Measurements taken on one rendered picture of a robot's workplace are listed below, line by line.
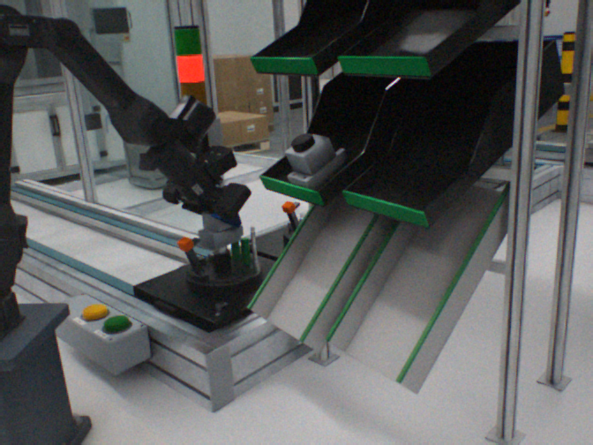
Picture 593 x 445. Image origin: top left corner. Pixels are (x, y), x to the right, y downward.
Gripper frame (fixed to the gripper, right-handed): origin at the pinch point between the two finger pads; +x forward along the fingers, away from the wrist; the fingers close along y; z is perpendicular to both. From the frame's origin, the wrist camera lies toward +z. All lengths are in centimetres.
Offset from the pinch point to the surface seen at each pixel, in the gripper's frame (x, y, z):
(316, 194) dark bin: -15.0, -32.7, -1.5
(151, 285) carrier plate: 3.6, 8.7, -16.4
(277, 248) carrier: 20.1, 3.1, 4.8
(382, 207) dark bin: -13.8, -41.7, -0.8
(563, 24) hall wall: 674, 355, 868
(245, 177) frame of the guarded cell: 65, 82, 47
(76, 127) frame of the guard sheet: 2, 75, 14
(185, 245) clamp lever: -2.9, -1.2, -9.1
